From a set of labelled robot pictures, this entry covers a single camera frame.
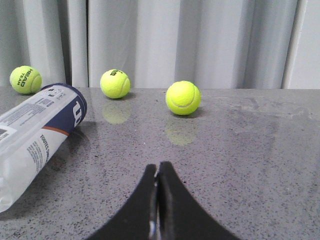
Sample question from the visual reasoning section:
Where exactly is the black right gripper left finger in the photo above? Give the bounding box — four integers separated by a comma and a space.
88, 164, 158, 240

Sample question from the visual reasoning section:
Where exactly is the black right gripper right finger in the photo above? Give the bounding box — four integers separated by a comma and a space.
157, 161, 238, 240

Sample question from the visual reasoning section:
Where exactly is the white blue tennis ball can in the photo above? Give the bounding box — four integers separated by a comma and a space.
0, 83, 87, 212

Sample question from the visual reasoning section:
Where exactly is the plain yellow tennis ball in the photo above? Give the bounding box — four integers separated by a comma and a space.
165, 80, 201, 116

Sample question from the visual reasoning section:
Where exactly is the Wilson tennis ball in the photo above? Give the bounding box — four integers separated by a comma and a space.
100, 69, 131, 99

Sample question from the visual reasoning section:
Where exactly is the Head Team tennis ball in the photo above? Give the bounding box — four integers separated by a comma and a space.
9, 65, 42, 95

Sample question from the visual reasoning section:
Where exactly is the grey curtain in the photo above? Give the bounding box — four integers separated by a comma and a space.
0, 0, 320, 89

